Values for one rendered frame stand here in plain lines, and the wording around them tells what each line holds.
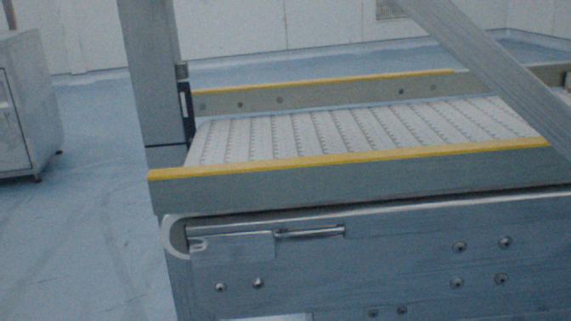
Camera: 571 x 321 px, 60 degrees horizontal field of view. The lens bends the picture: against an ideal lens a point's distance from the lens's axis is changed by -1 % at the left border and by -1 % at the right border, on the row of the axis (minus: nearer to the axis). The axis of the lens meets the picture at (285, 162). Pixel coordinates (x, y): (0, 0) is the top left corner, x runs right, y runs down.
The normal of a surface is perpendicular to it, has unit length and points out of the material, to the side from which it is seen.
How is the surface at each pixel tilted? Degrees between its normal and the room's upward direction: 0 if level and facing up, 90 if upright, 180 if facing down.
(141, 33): 90
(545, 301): 90
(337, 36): 90
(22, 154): 90
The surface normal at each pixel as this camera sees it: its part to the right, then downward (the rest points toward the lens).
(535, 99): -0.51, 0.31
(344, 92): 0.05, 0.37
